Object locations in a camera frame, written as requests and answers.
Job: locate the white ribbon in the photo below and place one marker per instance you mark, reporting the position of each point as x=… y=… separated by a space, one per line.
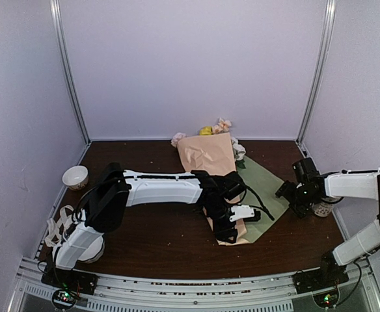
x=57 y=228

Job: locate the left aluminium frame post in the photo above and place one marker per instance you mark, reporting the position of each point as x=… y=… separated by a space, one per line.
x=55 y=7

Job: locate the yellow fake flower stem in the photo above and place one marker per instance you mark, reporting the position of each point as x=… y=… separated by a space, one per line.
x=206 y=131

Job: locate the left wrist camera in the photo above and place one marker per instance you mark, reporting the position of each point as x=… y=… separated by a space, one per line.
x=247 y=213

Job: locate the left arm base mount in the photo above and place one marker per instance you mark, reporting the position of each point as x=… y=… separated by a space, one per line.
x=69 y=285

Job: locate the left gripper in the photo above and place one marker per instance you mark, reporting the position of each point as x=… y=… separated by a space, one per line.
x=223 y=233

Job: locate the white scalloped dish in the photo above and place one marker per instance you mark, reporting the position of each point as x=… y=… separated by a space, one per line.
x=93 y=252

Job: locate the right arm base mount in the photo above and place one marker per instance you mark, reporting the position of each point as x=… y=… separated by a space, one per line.
x=322 y=281

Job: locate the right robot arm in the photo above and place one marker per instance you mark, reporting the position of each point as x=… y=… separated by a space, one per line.
x=353 y=186

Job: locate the white patterned mug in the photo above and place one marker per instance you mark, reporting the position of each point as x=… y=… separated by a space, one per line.
x=324 y=207

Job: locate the aluminium corner frame post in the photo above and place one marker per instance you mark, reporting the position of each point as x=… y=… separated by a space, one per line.
x=324 y=47

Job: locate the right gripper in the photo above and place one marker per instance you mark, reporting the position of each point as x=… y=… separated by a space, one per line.
x=285 y=191

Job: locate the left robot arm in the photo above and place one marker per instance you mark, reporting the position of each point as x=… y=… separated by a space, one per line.
x=101 y=209

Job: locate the front aluminium rail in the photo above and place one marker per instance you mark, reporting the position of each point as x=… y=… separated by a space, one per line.
x=275 y=292

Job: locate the green wrapping paper sheet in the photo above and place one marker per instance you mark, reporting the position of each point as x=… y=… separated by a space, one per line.
x=265 y=184

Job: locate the peach fake flower stem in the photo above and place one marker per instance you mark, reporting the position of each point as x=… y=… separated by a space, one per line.
x=222 y=126

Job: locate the small white bowl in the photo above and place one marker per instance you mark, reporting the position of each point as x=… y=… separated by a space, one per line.
x=75 y=178

